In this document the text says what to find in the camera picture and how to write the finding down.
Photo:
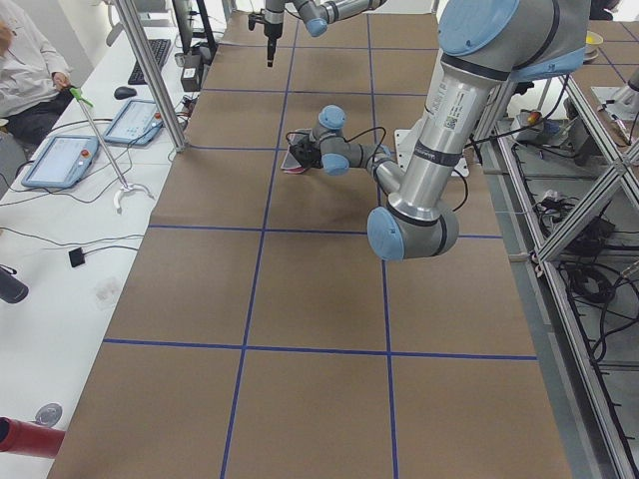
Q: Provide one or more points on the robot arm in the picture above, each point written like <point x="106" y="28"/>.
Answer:
<point x="316" y="17"/>
<point x="483" y="44"/>

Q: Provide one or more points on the black power adapter box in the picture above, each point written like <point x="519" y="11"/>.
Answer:
<point x="192" y="73"/>

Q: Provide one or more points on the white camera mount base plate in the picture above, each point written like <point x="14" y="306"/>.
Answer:
<point x="408" y="144"/>

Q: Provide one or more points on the small black square puck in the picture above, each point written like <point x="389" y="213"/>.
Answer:
<point x="77" y="257"/>

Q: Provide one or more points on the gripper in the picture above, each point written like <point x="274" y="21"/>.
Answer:
<point x="273" y="29"/>

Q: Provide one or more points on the pink towel with grey edge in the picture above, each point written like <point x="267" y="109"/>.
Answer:
<point x="289" y="164"/>

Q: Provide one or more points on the black water bottle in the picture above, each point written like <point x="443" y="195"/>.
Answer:
<point x="12" y="289"/>

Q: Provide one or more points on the seated person in white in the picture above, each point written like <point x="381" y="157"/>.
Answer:
<point x="35" y="77"/>

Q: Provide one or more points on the teach pendant tablet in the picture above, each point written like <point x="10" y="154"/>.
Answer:
<point x="136" y="124"/>
<point x="62" y="163"/>

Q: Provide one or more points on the aluminium frame rack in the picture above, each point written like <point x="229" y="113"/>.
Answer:
<point x="569" y="202"/>

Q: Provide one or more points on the red cylinder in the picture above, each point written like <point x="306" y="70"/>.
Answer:
<point x="30" y="439"/>

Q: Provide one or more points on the emergency stop button box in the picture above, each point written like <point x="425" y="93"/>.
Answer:
<point x="529" y="121"/>

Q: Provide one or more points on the round metal table grommet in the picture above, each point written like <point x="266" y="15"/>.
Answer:
<point x="49" y="415"/>

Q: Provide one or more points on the black computer mouse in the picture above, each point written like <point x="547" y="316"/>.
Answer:
<point x="124" y="92"/>

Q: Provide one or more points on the aluminium profile post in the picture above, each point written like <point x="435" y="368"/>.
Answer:
<point x="140" y="45"/>

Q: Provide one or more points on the near teach pendant tablet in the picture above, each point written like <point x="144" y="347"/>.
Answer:
<point x="62" y="163"/>

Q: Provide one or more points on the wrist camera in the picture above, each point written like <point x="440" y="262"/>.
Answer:
<point x="306" y="154"/>
<point x="254" y="19"/>

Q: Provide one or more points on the far teach pendant tablet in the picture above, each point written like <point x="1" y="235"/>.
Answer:
<point x="136" y="124"/>

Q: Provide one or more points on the brown paper table mat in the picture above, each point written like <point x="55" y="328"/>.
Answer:
<point x="258" y="336"/>

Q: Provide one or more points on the reacher grabber stick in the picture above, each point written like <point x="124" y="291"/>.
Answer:
<point x="125" y="187"/>

